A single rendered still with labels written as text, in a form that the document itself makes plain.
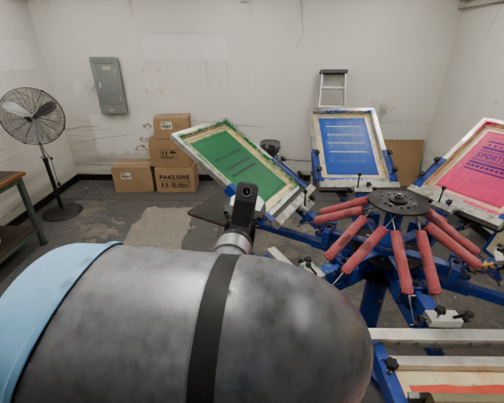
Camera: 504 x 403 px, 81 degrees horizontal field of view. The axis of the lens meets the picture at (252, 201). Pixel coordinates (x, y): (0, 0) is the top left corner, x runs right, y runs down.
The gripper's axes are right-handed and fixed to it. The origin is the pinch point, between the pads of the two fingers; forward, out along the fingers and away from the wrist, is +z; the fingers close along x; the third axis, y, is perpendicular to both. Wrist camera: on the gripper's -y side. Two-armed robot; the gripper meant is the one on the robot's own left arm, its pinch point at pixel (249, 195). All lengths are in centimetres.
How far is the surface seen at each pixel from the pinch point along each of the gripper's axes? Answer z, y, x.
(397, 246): 53, 40, 69
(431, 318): 21, 50, 77
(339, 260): 58, 57, 47
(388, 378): -1, 60, 57
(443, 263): 65, 52, 101
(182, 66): 381, 8, -151
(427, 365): 7, 59, 74
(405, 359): 8, 60, 66
